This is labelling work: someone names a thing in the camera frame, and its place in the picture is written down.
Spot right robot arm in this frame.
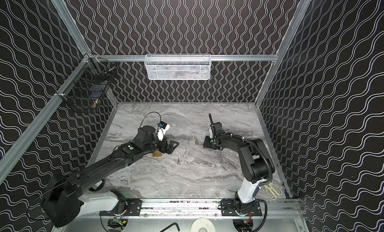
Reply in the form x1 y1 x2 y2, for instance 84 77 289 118
204 122 276 215

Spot white tape roll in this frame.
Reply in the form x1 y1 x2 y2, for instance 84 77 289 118
190 218 216 232

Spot black allen key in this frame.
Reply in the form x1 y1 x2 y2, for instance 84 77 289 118
160 223 181 232

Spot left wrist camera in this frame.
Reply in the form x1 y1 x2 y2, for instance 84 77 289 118
157 121 170 141

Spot black round puck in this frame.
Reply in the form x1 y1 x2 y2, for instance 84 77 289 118
89 179 105 192

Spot brass padlock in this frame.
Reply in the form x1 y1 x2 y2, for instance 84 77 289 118
153 150 163 157

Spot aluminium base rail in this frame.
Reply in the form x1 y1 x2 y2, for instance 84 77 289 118
61 197 301 219

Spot cream scissors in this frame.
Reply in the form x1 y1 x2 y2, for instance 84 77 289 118
263 183 283 201

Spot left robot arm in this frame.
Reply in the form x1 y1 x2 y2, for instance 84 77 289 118
40 125 180 228

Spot black wire wall basket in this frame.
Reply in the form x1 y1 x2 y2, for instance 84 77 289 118
60 57 118 113

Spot white mesh wall basket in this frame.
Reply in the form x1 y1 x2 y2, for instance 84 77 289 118
144 54 212 80

